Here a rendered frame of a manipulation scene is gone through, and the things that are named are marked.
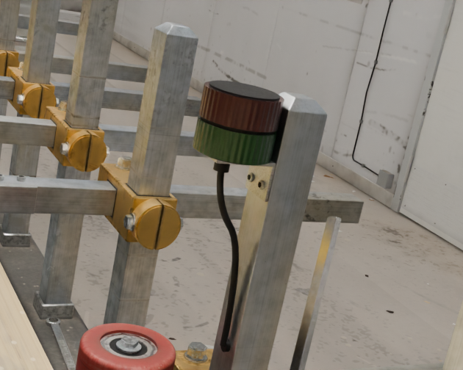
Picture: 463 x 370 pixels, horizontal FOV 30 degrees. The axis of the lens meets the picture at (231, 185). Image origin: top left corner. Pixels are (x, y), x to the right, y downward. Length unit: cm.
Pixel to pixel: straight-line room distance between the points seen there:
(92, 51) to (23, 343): 48
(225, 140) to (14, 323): 25
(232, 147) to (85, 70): 51
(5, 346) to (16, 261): 67
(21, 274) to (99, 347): 63
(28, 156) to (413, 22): 360
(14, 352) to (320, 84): 481
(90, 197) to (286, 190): 32
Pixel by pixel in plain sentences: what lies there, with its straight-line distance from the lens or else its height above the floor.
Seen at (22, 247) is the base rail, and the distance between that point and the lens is 143.
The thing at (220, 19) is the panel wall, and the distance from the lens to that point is 677.
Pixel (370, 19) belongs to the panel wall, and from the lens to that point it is 510.
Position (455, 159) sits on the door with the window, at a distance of 443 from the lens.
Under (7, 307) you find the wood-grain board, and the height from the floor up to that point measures 90.
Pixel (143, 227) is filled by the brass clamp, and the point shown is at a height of 95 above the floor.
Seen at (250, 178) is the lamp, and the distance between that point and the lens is 67.
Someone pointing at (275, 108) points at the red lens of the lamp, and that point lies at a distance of 62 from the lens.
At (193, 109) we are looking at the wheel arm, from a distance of 150.
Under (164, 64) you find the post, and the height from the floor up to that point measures 111.
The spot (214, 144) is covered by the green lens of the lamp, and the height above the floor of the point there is 110.
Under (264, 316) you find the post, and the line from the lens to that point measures 70.
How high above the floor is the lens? 124
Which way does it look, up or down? 16 degrees down
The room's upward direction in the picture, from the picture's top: 12 degrees clockwise
